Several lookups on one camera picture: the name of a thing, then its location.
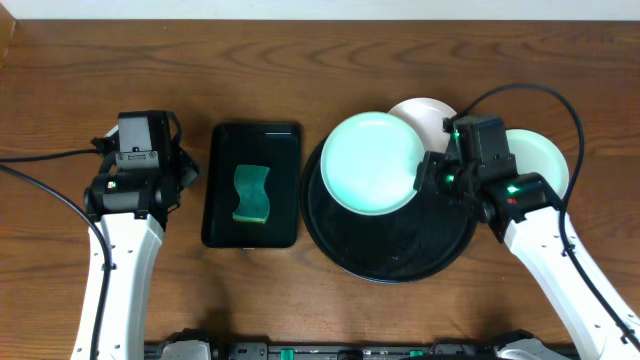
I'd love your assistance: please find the white plate top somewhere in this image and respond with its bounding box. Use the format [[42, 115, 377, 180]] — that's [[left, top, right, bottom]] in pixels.
[[388, 97, 456, 153]]

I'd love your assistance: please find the mint plate bottom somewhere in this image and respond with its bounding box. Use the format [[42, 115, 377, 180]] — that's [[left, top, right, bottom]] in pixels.
[[320, 112, 425, 216]]

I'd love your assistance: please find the green scrubbing sponge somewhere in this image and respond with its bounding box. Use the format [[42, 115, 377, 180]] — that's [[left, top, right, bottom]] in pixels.
[[232, 164, 271, 224]]

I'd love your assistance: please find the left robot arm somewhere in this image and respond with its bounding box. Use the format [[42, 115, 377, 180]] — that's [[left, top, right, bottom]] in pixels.
[[71, 146, 200, 359]]

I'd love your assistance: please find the black round tray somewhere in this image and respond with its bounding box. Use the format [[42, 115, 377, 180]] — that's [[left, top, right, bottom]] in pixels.
[[300, 143, 477, 283]]

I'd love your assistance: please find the black rectangular water tray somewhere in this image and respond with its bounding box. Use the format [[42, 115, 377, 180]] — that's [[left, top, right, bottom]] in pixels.
[[201, 123, 301, 248]]

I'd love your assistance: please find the mint plate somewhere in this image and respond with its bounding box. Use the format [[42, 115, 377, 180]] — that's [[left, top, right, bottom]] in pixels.
[[506, 129, 569, 198], [320, 112, 425, 216]]

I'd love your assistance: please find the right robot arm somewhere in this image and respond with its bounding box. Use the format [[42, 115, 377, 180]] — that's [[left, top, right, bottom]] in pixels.
[[415, 150, 639, 359]]

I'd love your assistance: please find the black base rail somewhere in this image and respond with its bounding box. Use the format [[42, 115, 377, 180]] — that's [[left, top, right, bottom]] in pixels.
[[143, 329, 579, 360]]

